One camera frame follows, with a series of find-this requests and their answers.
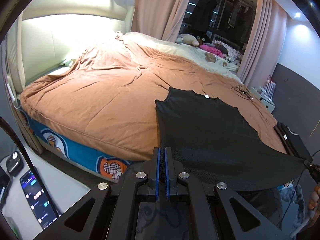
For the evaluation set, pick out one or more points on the cream bed sheet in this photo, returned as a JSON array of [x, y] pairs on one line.
[[196, 55]]

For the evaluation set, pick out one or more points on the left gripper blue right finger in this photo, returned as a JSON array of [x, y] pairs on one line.
[[167, 178]]

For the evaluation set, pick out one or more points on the person's right hand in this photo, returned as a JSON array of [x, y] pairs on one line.
[[314, 200]]

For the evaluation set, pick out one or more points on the black sleeveless shirt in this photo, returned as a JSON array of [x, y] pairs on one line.
[[215, 143]]

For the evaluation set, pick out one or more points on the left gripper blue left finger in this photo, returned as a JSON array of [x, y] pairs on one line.
[[157, 173]]

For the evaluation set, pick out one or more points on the smartphone with lit screen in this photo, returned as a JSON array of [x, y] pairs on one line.
[[44, 211]]

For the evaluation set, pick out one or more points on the right pink curtain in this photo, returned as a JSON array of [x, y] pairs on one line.
[[264, 44]]

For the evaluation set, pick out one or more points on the cream plush toy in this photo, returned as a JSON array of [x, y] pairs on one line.
[[187, 39]]

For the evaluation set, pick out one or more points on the pink curtain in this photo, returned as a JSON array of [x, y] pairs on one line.
[[264, 44], [160, 19]]

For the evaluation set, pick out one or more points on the stack of folded dark clothes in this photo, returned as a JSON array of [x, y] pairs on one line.
[[292, 142]]

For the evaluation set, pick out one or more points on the cream padded headboard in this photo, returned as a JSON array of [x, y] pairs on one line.
[[49, 32]]

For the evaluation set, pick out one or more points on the brown bed blanket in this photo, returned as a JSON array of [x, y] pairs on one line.
[[106, 101]]

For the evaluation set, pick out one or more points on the blue patterned bed sheet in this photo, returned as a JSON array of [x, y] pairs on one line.
[[81, 156]]

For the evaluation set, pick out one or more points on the pink garment on bed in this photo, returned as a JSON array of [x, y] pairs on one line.
[[212, 50]]

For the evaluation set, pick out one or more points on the left pink curtain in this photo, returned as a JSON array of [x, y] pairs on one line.
[[160, 19]]

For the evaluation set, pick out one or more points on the striped gift bag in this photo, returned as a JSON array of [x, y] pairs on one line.
[[269, 87]]

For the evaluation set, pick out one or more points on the black earbuds case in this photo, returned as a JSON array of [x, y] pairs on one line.
[[14, 164]]

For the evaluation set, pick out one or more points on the dark hanging coat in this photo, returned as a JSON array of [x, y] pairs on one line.
[[202, 14]]

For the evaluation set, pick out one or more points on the white nightstand right of bed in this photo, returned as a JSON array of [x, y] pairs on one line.
[[260, 96]]

